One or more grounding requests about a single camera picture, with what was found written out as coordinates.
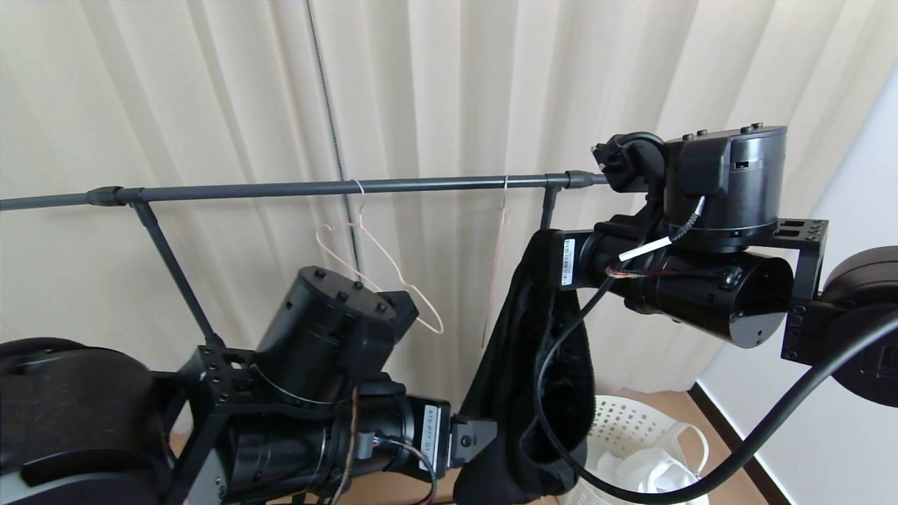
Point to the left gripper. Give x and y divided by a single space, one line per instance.
295 449

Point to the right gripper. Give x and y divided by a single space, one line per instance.
701 301

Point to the black shorts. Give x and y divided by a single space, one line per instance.
512 365

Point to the pink clothes hanger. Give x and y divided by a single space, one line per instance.
360 214
505 203

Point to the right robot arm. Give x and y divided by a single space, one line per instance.
729 182

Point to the white laundry basket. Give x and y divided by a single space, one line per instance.
624 428

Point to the black clothes rack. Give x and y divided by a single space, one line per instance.
280 189

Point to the white garment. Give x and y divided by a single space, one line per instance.
652 477

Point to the beige curtain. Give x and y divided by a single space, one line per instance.
175 91

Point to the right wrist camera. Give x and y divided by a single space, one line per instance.
628 165

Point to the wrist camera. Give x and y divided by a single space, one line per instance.
401 312
628 165

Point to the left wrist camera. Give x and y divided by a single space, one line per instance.
401 312

